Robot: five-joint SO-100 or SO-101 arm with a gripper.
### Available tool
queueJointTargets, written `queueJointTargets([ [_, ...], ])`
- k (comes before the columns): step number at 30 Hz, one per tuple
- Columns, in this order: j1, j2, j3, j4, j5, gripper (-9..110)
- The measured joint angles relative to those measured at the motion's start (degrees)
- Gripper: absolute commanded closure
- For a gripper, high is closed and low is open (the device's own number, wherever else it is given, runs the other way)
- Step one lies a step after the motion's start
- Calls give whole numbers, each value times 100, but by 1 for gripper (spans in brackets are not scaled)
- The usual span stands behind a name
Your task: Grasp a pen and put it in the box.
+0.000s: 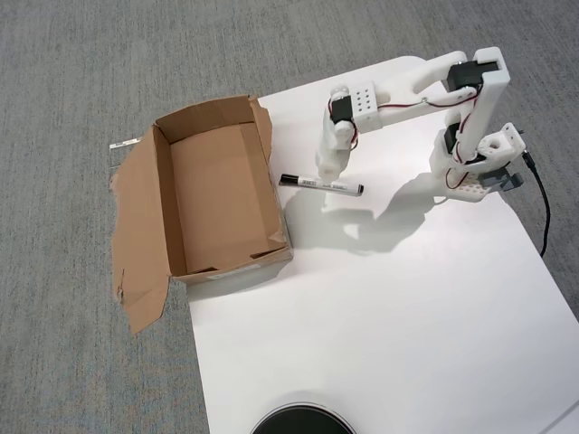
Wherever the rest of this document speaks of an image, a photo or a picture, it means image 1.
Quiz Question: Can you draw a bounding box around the black round object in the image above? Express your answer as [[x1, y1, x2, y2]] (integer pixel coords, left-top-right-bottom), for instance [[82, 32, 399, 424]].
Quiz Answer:
[[250, 401, 358, 434]]

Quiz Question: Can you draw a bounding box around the white slotted gripper body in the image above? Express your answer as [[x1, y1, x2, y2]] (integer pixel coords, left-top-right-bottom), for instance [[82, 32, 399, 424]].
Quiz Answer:
[[325, 85, 361, 151]]

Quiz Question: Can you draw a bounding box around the black power cable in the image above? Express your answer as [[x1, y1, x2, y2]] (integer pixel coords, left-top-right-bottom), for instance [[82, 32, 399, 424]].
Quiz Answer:
[[522, 151, 552, 258]]

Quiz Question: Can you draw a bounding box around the white marker pen black cap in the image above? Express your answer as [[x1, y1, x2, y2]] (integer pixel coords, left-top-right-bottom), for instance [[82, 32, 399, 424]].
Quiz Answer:
[[279, 173, 365, 198]]

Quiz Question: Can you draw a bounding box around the open brown cardboard box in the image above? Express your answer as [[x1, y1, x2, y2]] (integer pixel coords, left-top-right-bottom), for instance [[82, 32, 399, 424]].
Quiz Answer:
[[107, 93, 295, 335]]

